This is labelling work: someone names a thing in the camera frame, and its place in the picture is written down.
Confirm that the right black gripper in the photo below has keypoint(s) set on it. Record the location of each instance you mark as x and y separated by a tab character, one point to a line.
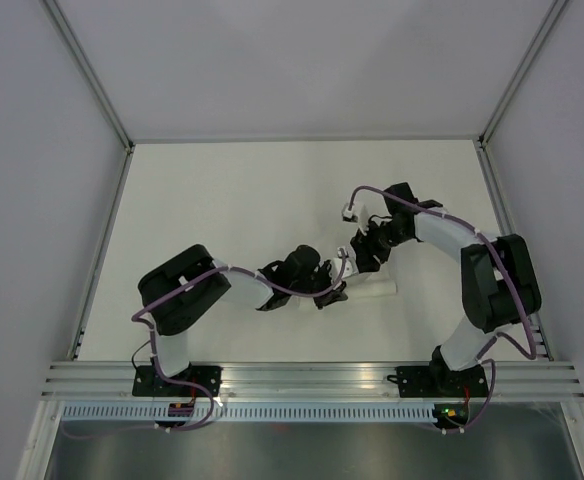
364	249

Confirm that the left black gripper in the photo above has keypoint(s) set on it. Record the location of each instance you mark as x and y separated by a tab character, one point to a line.
337	295

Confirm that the white cloth napkin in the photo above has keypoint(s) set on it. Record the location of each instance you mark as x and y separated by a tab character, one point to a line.
364	285

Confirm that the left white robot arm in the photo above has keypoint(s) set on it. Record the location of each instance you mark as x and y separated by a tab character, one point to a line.
178	293

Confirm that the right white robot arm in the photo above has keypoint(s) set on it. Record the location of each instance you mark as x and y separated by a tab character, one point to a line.
499	288

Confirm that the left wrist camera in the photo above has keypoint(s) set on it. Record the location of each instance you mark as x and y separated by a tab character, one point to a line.
343	264

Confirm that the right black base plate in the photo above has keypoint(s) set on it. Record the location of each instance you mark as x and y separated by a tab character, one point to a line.
421	382

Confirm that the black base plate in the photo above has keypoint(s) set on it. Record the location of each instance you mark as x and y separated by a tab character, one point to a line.
421	382
147	382

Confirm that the white slotted cable duct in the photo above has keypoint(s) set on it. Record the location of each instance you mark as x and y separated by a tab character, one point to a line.
256	412

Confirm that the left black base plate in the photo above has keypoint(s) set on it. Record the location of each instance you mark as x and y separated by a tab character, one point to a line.
147	382

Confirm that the left aluminium frame post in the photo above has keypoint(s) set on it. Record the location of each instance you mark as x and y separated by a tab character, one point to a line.
70	40

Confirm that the aluminium frame post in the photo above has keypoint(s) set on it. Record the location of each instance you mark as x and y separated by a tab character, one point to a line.
533	51
70	40

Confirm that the aluminium front rail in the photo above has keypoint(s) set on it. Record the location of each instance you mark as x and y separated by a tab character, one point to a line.
544	381

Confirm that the right aluminium frame post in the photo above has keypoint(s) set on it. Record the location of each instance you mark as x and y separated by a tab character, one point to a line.
533	51

